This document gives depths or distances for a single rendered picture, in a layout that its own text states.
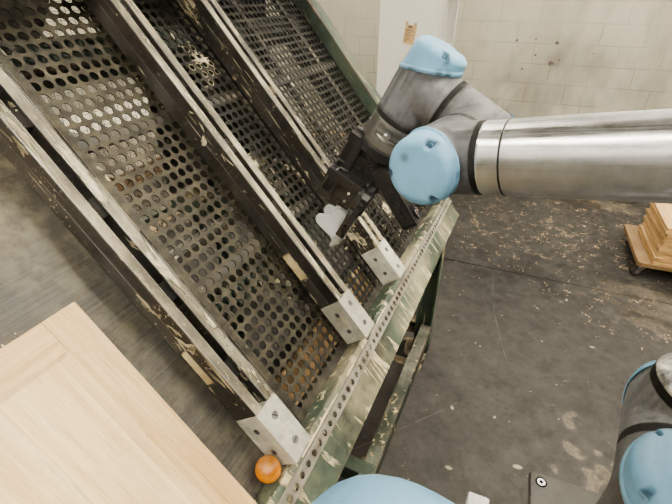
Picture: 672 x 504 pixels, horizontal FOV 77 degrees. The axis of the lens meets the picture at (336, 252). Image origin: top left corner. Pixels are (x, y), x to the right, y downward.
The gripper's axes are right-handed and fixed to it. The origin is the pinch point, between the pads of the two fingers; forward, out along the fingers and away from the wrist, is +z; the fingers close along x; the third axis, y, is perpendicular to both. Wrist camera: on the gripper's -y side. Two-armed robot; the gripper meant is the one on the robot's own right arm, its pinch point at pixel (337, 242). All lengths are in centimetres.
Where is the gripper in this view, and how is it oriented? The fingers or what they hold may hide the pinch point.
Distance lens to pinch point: 75.3
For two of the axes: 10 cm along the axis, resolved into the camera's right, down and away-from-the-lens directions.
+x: -3.7, 5.0, -7.8
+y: -8.2, -5.7, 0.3
